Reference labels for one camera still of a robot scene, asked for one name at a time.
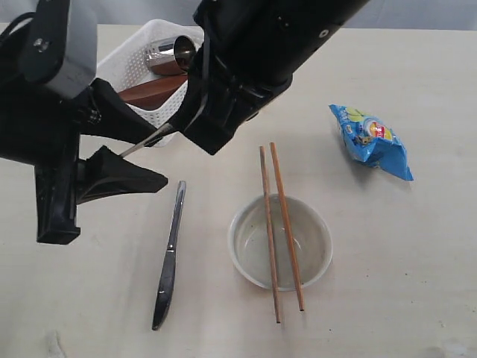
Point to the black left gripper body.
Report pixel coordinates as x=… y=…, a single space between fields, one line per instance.
x=40 y=132

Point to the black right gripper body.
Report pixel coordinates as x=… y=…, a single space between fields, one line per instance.
x=217 y=103

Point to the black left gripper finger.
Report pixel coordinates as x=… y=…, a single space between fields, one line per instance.
x=110 y=117
x=107 y=174

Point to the stainless steel fork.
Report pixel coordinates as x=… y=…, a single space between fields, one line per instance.
x=164 y=130

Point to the brown wooden chopstick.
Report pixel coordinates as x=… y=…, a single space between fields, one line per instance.
x=287 y=227
x=270 y=233

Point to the brown wooden chopstick front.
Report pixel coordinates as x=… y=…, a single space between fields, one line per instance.
x=287 y=227

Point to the stainless steel table knife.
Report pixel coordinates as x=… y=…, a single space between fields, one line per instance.
x=167 y=278

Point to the floral ceramic bowl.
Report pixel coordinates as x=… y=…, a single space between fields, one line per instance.
x=248 y=243

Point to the blue snack chip bag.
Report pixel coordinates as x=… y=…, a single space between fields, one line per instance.
x=371 y=142

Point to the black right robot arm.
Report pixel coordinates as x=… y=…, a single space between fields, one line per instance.
x=251 y=50

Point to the brown wooden plate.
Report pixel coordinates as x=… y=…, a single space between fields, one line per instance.
x=153 y=94

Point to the white woven plastic basket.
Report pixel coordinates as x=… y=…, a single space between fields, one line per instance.
x=124 y=67

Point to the shiny metal cup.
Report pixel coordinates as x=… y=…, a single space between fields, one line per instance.
x=171 y=56

